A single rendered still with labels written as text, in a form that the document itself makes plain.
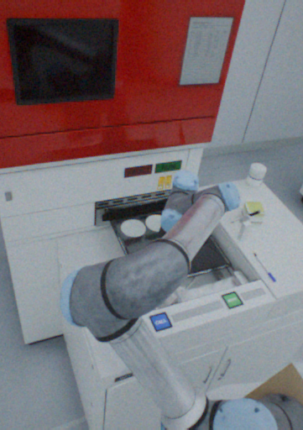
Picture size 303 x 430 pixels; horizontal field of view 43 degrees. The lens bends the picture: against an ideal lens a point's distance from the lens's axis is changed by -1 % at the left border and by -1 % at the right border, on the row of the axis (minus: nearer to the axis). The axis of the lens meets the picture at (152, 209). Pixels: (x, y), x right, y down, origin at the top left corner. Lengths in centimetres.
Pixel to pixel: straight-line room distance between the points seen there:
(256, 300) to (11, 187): 93
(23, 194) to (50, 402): 111
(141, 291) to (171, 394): 30
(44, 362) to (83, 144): 130
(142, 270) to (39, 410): 155
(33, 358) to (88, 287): 156
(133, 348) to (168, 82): 86
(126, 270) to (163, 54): 79
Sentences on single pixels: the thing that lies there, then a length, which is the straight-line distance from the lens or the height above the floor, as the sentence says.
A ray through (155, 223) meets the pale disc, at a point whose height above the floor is 90.
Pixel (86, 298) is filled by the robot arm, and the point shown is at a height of 139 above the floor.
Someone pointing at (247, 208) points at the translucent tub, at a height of 103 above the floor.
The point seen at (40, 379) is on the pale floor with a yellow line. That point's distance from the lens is 221.
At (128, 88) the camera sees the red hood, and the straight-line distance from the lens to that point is 128.
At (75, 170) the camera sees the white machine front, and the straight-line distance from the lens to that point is 144.
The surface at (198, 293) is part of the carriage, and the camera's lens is 143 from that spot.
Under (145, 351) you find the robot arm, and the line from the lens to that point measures 82.
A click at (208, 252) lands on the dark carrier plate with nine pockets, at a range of 154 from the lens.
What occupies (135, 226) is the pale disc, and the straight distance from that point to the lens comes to 158.
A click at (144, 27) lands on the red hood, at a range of 123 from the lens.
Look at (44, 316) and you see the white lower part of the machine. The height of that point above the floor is 29.
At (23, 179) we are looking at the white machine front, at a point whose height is 114.
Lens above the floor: 199
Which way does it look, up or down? 41 degrees down
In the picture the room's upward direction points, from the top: 9 degrees clockwise
